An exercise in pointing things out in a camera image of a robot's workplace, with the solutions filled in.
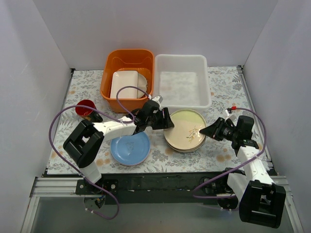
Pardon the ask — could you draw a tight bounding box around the cream green plate with sprig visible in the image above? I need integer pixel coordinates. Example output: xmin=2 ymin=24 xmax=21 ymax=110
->
xmin=164 ymin=109 xmax=207 ymax=149

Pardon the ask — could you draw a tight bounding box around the blue beige plate with sprig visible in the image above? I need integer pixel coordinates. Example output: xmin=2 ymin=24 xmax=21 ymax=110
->
xmin=168 ymin=141 xmax=205 ymax=153

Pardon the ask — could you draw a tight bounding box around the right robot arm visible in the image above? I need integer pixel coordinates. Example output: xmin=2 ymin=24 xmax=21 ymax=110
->
xmin=200 ymin=116 xmax=286 ymax=228

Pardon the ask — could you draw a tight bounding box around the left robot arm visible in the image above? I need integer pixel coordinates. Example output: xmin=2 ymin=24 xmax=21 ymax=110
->
xmin=63 ymin=96 xmax=174 ymax=194

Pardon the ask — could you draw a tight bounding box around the white round plate in bin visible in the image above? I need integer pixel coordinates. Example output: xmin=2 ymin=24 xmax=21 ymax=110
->
xmin=117 ymin=68 xmax=149 ymax=99

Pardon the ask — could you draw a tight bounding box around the white translucent plastic bin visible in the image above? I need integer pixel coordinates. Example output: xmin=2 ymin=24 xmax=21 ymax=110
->
xmin=153 ymin=54 xmax=212 ymax=113

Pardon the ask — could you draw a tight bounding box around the orange plastic bin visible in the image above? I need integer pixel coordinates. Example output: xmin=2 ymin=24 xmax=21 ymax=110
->
xmin=100 ymin=49 xmax=155 ymax=113

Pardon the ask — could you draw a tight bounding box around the floral table mat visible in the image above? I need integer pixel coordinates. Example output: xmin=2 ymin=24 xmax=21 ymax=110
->
xmin=47 ymin=67 xmax=249 ymax=175

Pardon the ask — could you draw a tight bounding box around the blue round plate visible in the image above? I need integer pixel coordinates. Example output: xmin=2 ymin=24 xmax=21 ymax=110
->
xmin=110 ymin=132 xmax=151 ymax=166

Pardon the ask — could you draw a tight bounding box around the cream rectangular plate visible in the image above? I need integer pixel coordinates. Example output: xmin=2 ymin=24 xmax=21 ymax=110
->
xmin=110 ymin=70 xmax=138 ymax=99

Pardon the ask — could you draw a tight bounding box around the red and black mug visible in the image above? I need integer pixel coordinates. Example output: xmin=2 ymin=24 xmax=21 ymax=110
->
xmin=75 ymin=100 xmax=103 ymax=123

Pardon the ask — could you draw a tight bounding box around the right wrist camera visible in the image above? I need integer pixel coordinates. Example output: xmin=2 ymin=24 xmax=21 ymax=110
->
xmin=225 ymin=106 xmax=237 ymax=121

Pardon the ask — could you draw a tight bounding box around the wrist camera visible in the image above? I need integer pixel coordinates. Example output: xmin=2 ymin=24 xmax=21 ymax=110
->
xmin=225 ymin=106 xmax=237 ymax=121
xmin=148 ymin=95 xmax=163 ymax=106

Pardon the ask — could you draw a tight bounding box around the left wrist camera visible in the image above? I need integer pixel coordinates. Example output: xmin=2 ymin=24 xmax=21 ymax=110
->
xmin=148 ymin=95 xmax=163 ymax=106

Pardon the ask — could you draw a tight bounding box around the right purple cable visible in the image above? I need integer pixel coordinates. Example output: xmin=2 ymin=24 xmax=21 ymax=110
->
xmin=193 ymin=106 xmax=267 ymax=211

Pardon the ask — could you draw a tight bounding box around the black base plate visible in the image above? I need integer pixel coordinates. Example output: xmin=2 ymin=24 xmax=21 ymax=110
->
xmin=75 ymin=171 xmax=248 ymax=204

